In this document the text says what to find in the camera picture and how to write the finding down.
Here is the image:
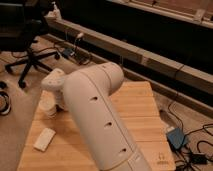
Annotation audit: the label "white paper cup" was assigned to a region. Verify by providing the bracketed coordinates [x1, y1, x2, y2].
[39, 91, 57, 117]

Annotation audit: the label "black floor cables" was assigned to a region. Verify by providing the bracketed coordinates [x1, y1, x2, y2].
[166, 96, 213, 171]

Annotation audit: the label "white flat eraser pad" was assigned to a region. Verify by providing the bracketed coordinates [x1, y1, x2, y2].
[33, 128, 56, 152]

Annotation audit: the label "blue device on floor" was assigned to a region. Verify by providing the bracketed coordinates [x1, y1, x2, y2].
[62, 48, 75, 59]

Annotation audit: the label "blue power adapter box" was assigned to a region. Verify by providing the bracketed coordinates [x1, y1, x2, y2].
[166, 128, 189, 151]

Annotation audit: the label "black office chair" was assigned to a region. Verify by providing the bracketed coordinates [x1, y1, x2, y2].
[0, 0, 60, 88]

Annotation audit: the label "white spray bottle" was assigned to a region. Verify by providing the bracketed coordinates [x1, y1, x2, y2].
[47, 2, 62, 20]

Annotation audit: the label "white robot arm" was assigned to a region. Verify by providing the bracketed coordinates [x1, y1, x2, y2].
[41, 62, 152, 171]

